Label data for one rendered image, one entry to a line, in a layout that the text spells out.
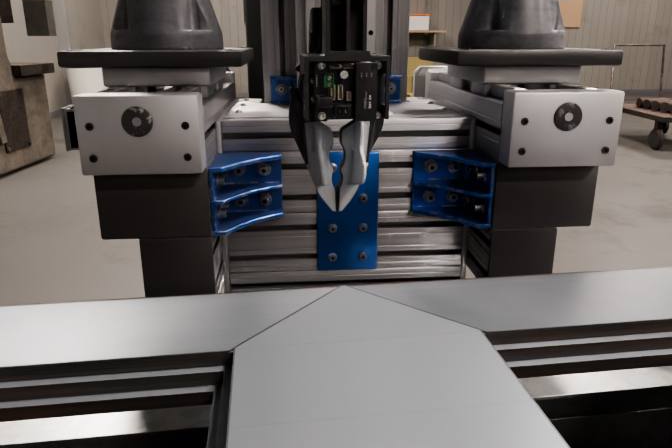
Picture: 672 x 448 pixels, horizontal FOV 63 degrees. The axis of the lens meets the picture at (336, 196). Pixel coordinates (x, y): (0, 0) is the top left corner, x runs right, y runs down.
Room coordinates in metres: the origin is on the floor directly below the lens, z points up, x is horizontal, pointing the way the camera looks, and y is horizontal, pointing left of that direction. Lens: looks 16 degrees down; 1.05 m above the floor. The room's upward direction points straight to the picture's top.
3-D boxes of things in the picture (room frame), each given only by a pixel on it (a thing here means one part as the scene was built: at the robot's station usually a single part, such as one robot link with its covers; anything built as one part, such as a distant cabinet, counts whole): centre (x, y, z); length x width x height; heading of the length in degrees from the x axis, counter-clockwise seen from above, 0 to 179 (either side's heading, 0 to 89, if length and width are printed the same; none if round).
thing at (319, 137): (0.50, 0.01, 0.94); 0.06 x 0.03 x 0.09; 8
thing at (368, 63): (0.49, 0.00, 1.04); 0.09 x 0.08 x 0.12; 8
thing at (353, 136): (0.50, -0.02, 0.94); 0.06 x 0.03 x 0.09; 8
